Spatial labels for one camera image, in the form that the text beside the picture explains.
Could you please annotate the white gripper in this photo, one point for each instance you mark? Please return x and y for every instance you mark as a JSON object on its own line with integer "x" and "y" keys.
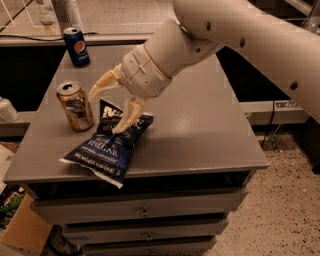
{"x": 142, "y": 71}

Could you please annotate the blue chip bag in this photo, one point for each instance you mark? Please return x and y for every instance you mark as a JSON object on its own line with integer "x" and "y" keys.
{"x": 106, "y": 154}

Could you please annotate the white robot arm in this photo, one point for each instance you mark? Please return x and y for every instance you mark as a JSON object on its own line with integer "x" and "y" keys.
{"x": 287, "y": 55}

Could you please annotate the orange soda can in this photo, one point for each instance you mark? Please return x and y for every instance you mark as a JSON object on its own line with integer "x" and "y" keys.
{"x": 75, "y": 105}

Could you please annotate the blue Pepsi can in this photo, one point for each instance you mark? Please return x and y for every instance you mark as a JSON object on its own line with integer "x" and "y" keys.
{"x": 76, "y": 47}

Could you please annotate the grey drawer cabinet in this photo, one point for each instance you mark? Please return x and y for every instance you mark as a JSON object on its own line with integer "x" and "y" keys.
{"x": 200, "y": 139}

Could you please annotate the white cylinder at left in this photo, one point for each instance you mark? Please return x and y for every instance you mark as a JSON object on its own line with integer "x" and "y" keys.
{"x": 7, "y": 111}

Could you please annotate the top grey drawer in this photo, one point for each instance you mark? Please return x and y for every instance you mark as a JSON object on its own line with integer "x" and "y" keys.
{"x": 139, "y": 206}

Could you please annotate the grey drawer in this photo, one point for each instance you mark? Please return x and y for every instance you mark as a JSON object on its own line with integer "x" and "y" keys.
{"x": 166, "y": 247}
{"x": 139, "y": 206}
{"x": 145, "y": 231}

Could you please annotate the middle grey drawer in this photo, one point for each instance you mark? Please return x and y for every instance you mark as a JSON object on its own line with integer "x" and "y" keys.
{"x": 145, "y": 231}

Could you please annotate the bottom grey drawer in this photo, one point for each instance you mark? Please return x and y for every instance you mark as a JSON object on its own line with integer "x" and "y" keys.
{"x": 166, "y": 247}

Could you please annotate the cardboard box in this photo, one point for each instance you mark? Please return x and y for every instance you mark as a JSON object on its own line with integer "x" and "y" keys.
{"x": 26, "y": 234}

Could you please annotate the grey metal rail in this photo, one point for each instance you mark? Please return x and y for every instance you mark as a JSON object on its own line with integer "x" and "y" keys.
{"x": 274, "y": 112}

